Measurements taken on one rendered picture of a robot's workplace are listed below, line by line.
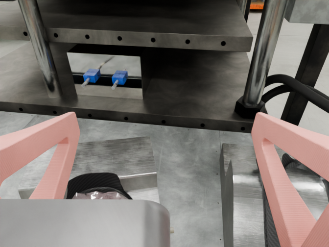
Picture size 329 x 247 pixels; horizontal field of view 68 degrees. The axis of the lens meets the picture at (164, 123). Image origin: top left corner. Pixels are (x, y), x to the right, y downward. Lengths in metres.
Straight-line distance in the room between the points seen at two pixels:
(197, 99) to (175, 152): 0.33
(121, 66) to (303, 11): 0.61
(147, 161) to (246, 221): 0.22
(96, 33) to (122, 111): 0.28
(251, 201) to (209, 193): 0.17
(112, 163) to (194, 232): 0.22
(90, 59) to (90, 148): 0.45
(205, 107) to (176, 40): 0.26
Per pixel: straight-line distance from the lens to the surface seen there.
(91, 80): 0.94
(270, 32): 0.78
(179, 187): 0.61
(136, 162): 0.51
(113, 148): 0.55
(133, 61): 0.89
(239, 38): 0.85
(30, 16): 0.95
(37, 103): 1.04
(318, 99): 0.82
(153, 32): 0.85
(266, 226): 0.47
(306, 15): 0.94
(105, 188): 0.53
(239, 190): 0.46
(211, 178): 0.64
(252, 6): 6.25
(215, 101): 0.96
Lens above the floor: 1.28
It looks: 37 degrees down
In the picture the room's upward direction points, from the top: straight up
